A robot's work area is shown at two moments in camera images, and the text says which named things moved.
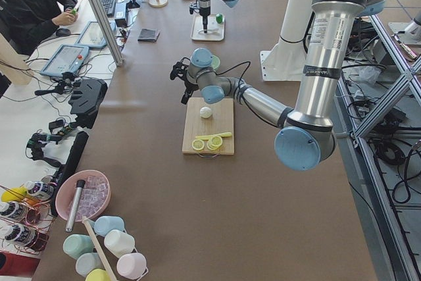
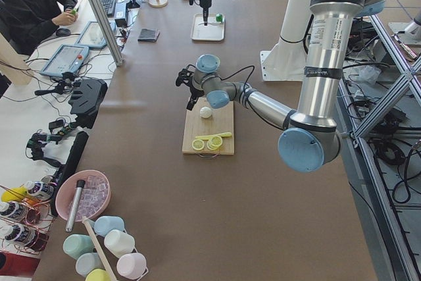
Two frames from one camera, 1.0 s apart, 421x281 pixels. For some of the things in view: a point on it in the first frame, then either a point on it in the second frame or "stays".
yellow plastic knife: [208, 137] stays
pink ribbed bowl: [95, 197] stays
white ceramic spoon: [210, 31] to [212, 24]
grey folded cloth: [148, 35] stays
